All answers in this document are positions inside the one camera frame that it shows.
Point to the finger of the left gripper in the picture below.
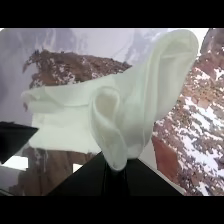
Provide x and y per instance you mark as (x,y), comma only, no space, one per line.
(13,138)

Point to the white garment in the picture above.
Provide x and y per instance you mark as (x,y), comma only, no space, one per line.
(126,106)

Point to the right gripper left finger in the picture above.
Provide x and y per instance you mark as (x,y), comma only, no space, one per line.
(90,181)

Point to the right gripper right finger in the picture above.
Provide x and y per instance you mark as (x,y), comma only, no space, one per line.
(146,181)

